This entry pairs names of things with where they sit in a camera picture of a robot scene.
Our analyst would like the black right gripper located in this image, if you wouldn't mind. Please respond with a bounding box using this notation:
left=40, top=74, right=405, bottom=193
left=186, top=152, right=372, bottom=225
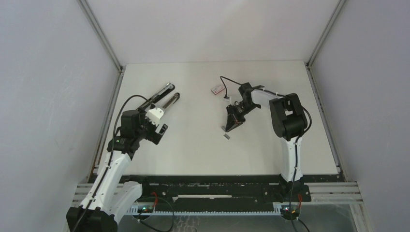
left=227, top=101, right=260, bottom=132

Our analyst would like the black stapler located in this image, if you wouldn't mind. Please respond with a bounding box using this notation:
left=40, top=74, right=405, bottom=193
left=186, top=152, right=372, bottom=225
left=139, top=83, right=175, bottom=109

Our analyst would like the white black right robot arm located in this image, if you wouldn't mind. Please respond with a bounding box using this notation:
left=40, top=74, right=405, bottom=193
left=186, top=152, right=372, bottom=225
left=223, top=83, right=311, bottom=201

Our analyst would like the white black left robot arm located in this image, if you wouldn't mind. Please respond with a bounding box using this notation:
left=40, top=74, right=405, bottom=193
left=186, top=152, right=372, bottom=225
left=66, top=107, right=168, bottom=232

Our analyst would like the red white staple box sleeve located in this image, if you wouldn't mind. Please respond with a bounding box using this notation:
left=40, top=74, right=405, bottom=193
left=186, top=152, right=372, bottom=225
left=211, top=85, right=225, bottom=95

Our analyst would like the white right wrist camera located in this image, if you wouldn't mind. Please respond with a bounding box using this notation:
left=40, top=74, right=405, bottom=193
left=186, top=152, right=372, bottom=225
left=223, top=96, right=232, bottom=104

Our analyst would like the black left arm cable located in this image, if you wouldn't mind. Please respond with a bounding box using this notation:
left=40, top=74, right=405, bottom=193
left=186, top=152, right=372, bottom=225
left=70, top=94, right=149, bottom=232

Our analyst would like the aluminium frame rail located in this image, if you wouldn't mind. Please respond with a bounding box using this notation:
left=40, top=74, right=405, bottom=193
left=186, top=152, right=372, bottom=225
left=72, top=183, right=364, bottom=216

